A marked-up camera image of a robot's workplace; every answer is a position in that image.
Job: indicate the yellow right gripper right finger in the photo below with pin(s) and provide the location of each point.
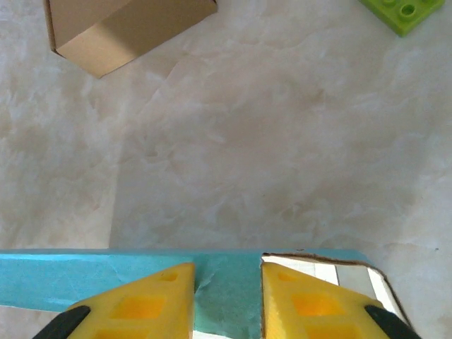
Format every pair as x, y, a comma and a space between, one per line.
310, 310

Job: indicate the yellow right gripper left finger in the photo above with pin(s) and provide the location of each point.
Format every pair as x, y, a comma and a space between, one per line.
141, 310

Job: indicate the white and teal cardboard box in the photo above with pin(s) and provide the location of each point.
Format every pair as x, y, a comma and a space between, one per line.
229, 282

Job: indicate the brown cardboard box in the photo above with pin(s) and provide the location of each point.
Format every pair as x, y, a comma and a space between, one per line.
123, 35

